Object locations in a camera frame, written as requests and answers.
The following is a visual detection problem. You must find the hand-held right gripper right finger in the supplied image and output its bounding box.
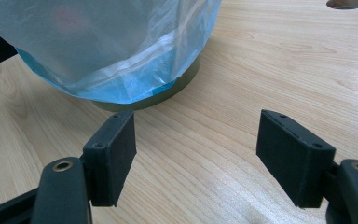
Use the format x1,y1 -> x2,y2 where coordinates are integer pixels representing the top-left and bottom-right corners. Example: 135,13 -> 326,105
255,108 -> 337,209

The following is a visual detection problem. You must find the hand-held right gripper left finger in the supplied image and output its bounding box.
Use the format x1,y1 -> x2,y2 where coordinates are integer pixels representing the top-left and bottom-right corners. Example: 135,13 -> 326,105
81,110 -> 138,208

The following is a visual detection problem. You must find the green plastic bucket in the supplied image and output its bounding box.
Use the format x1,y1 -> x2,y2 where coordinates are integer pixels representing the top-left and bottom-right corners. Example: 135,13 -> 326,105
90,53 -> 202,113

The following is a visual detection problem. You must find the white plastic bag blue edge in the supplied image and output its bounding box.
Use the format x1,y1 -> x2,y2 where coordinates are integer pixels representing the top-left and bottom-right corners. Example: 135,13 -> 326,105
0,0 -> 224,105

